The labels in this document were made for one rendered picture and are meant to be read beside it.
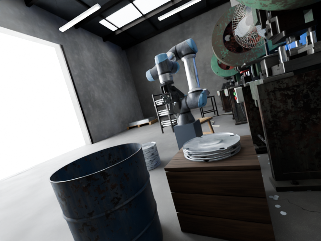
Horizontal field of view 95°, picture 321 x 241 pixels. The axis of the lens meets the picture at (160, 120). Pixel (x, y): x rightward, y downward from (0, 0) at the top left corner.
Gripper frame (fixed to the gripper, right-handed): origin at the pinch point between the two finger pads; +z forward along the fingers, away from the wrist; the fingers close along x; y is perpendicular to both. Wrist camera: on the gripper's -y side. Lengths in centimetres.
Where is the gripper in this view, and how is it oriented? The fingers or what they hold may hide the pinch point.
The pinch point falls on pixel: (177, 115)
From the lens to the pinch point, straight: 87.6
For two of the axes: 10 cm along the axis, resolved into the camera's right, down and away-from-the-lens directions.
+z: 2.5, 9.6, 0.9
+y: -5.9, 2.3, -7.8
